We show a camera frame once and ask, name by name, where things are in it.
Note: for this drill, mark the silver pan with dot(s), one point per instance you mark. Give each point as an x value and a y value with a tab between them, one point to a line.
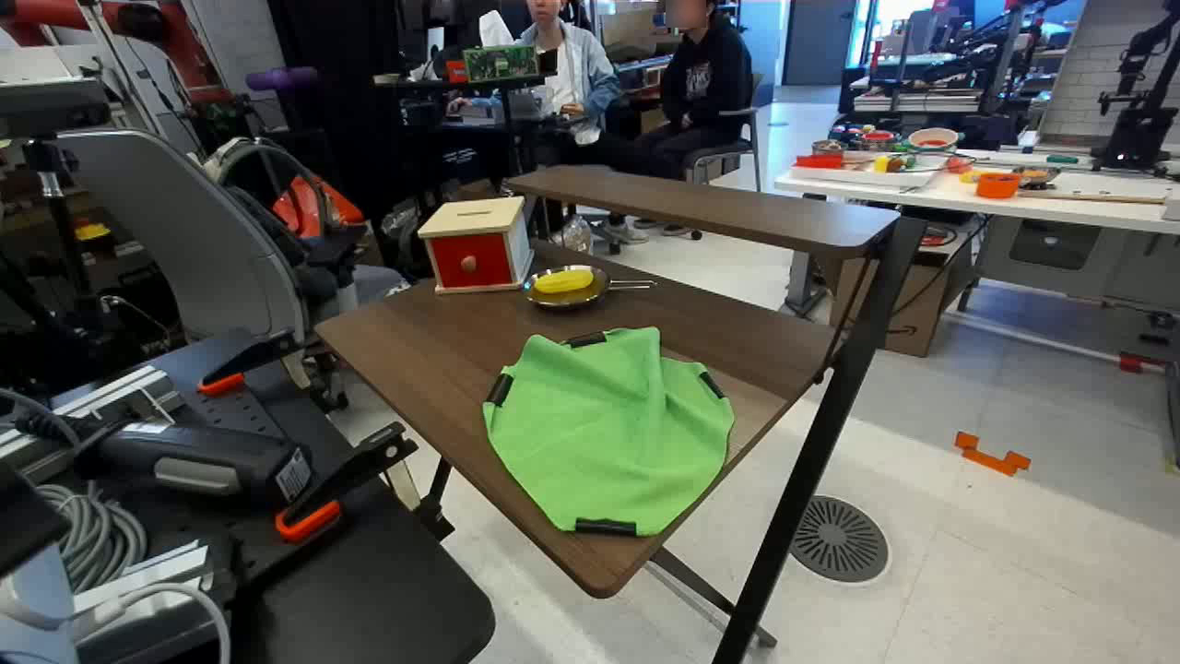
591	291

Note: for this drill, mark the green microfiber cloth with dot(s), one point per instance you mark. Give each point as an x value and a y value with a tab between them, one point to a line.
610	435

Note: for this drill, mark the red wooden box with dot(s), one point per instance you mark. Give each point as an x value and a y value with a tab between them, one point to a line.
479	244

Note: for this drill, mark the black orange clamp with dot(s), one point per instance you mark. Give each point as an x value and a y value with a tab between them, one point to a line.
324	505

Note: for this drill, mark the person in light jacket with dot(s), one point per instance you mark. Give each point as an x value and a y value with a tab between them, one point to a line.
586	81

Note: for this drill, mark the person in black hoodie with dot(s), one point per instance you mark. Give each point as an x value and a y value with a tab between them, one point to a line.
701	91

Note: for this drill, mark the green circuit board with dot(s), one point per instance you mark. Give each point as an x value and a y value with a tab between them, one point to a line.
501	64

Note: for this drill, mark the orange black backpack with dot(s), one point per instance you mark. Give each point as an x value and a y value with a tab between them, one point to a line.
299	212

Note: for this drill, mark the round floor drain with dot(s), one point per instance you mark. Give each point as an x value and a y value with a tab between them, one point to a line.
838	539

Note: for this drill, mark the grey chair back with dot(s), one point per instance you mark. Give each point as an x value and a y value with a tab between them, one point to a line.
221	262

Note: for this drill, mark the orange bowl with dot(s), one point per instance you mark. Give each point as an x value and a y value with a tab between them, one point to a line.
999	185

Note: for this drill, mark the black handheld tool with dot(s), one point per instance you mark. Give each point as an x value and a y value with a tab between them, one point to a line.
211	463

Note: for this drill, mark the white work table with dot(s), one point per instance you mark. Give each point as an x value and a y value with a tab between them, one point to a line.
1054	188

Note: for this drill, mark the black table leg frame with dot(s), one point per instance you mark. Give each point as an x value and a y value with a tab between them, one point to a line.
851	359

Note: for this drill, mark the orange floor bracket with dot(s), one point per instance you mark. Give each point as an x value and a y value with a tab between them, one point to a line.
1009	463

